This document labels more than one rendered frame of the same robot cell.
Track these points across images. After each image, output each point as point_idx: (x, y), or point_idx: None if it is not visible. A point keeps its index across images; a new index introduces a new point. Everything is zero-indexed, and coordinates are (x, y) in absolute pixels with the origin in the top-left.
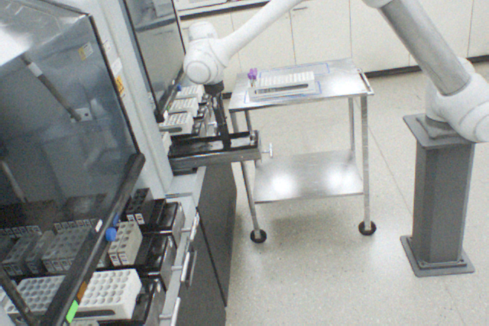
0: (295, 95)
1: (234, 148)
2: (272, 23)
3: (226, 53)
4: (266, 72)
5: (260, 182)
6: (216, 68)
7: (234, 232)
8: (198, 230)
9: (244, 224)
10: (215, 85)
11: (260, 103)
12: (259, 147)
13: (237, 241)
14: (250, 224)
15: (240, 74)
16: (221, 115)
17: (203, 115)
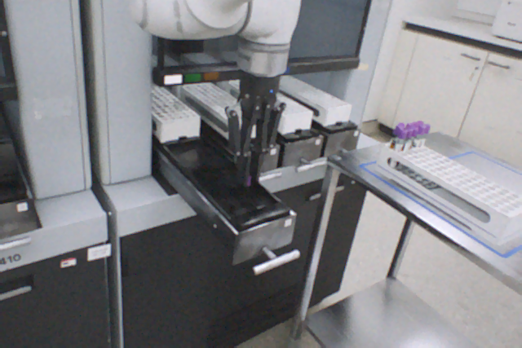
0: (449, 219)
1: (215, 203)
2: None
3: None
4: (481, 157)
5: (349, 306)
6: (172, 11)
7: (281, 332)
8: (86, 268)
9: (303, 336)
10: (249, 77)
11: (378, 184)
12: (242, 235)
13: (268, 345)
14: (309, 344)
15: (440, 134)
16: (234, 136)
17: (294, 141)
